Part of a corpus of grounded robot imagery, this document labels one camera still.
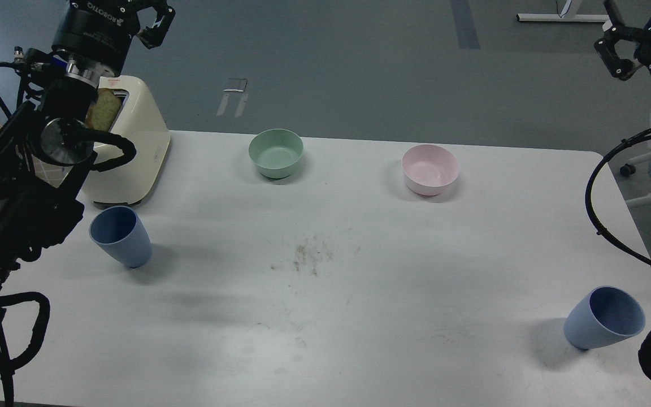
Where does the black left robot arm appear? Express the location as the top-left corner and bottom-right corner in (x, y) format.
(0, 1), (176, 406)

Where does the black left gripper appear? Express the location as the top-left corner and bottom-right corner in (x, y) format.
(51, 1), (176, 76)

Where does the green bowl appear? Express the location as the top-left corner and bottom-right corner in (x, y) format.
(248, 129), (305, 179)

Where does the toast slice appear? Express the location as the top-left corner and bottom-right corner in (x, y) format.
(85, 88), (123, 131)

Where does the blue cup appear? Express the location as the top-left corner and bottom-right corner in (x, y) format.
(563, 286), (646, 350)
(89, 206), (153, 269)

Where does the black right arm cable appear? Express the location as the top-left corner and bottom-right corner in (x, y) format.
(585, 127), (651, 283)

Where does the white desk leg base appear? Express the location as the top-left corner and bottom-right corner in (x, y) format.
(516, 1), (609, 24)

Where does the pink bowl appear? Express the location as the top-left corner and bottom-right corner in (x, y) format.
(401, 144), (460, 197)

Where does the cream toaster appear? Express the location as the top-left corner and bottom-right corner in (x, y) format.
(80, 76), (171, 207)

